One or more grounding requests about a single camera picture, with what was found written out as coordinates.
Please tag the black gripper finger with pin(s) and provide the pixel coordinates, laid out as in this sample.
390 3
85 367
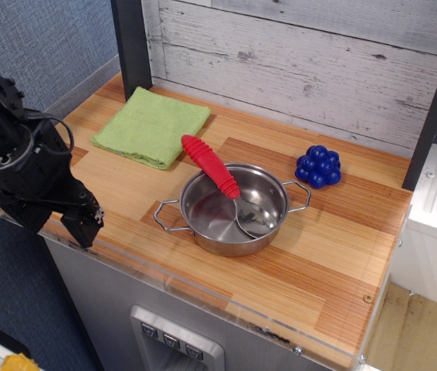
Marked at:
84 223

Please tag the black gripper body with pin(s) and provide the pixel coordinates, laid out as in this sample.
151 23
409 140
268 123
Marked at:
35 176

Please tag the red handled metal spoon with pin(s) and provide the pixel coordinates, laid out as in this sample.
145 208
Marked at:
251 218

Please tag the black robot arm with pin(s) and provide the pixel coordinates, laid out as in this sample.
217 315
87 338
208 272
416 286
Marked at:
12 110

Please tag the green folded cloth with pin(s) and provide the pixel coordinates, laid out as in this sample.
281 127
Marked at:
148 128

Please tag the grey toy cabinet front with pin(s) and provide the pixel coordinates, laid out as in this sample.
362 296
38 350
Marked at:
103 295

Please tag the silver dispenser button panel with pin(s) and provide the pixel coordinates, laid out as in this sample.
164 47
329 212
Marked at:
166 345

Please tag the stainless steel pot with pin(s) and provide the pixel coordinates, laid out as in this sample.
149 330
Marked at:
210 215

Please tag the clear acrylic edge guard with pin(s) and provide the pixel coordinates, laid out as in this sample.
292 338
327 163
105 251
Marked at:
316 286

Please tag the blue bumpy ball toy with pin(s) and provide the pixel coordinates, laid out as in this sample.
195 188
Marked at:
319 167

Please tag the dark left frame post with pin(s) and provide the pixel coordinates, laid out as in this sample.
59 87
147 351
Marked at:
128 19

